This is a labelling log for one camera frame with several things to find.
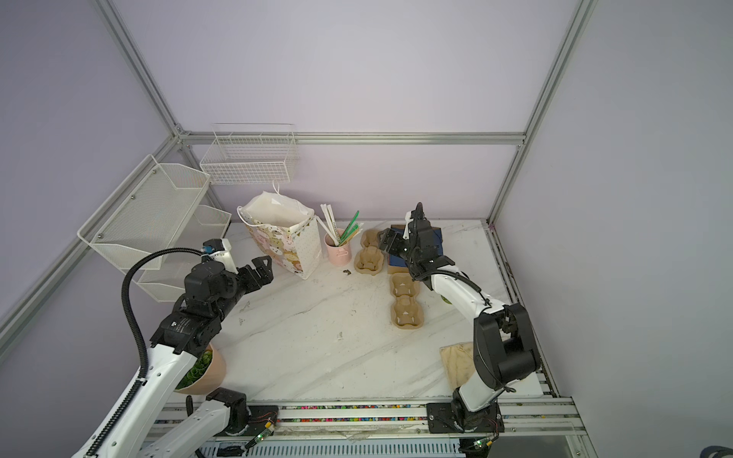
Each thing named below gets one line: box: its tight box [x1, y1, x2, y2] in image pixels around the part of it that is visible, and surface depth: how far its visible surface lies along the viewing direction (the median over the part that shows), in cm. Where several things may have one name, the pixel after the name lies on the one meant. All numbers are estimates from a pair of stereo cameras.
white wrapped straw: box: [315, 203, 341, 248], surface depth 103 cm
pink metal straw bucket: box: [323, 232, 353, 268], surface depth 103 cm
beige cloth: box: [439, 341, 476, 392], surface depth 85 cm
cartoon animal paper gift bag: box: [236, 190, 323, 280], surface depth 95 cm
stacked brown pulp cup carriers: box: [354, 228, 385, 276], surface depth 106 cm
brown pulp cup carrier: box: [390, 272, 424, 331], surface depth 95 cm
